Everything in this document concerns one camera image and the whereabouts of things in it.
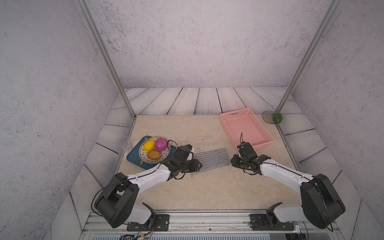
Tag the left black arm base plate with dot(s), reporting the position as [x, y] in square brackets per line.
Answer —
[156, 223]

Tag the yellow lemon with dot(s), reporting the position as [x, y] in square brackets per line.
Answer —
[149, 145]

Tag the pink plastic basket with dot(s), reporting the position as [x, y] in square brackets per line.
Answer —
[243, 126]

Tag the green ball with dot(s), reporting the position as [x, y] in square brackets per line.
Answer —
[277, 118]

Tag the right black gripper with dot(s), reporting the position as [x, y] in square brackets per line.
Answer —
[233, 162]

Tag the patterned round plate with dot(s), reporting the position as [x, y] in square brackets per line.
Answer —
[153, 150]

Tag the grey round coaster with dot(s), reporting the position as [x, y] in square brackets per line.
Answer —
[268, 117]

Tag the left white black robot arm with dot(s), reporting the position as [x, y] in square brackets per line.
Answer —
[116, 201]

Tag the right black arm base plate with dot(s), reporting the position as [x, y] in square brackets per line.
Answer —
[267, 222]

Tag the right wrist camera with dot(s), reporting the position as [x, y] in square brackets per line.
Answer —
[246, 151]

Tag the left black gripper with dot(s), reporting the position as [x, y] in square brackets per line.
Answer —
[195, 165]

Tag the right aluminium frame post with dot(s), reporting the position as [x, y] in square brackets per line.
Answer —
[320, 32]

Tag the purple ball fruit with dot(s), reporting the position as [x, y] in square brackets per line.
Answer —
[161, 144]

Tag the left aluminium frame post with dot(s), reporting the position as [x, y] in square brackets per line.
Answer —
[90, 23]

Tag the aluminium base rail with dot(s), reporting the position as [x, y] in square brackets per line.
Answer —
[213, 222]

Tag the grey striped square dishcloth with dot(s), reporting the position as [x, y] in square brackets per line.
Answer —
[212, 160]

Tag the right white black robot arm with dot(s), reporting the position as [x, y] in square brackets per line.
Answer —
[320, 203]

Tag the aluminium frame post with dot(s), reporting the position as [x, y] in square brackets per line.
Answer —
[320, 32]
[90, 23]

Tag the teal rubber mat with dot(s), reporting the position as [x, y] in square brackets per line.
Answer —
[138, 156]

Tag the brown potato fruit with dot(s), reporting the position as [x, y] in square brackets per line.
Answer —
[154, 155]

